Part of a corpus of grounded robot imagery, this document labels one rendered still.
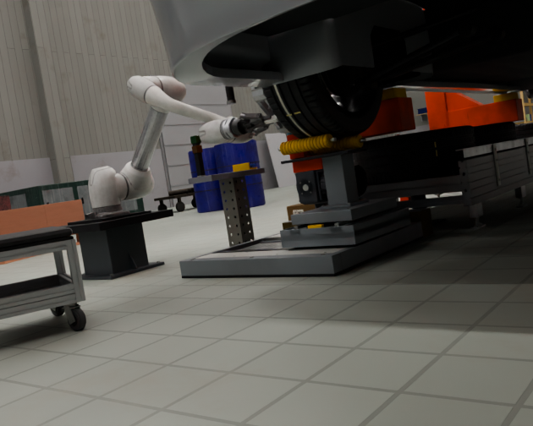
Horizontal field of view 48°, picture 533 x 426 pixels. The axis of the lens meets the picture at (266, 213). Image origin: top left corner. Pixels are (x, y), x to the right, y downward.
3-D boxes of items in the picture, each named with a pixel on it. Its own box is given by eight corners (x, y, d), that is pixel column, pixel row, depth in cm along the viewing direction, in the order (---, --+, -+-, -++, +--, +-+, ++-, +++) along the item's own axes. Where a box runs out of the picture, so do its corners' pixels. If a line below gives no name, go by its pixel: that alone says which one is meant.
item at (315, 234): (355, 247, 229) (352, 221, 228) (282, 250, 252) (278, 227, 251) (411, 226, 268) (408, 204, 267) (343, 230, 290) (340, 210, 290)
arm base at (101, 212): (78, 221, 324) (77, 210, 324) (114, 215, 339) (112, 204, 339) (94, 219, 311) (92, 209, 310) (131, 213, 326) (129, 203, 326)
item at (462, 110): (518, 120, 432) (512, 73, 430) (448, 132, 465) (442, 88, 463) (524, 119, 445) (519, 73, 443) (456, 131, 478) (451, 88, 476)
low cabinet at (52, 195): (85, 224, 1097) (78, 184, 1093) (146, 216, 991) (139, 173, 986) (-13, 243, 951) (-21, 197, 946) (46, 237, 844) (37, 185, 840)
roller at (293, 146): (332, 146, 241) (330, 132, 240) (276, 156, 259) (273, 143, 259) (340, 145, 245) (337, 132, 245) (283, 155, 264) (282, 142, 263)
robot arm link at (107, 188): (85, 209, 325) (79, 169, 324) (112, 204, 339) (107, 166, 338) (102, 207, 315) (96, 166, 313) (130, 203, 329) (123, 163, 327)
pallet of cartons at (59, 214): (35, 248, 642) (28, 207, 639) (101, 240, 602) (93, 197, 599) (-75, 273, 528) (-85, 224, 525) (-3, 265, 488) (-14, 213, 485)
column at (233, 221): (244, 255, 317) (233, 177, 314) (231, 256, 323) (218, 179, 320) (256, 252, 324) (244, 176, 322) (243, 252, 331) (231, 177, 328)
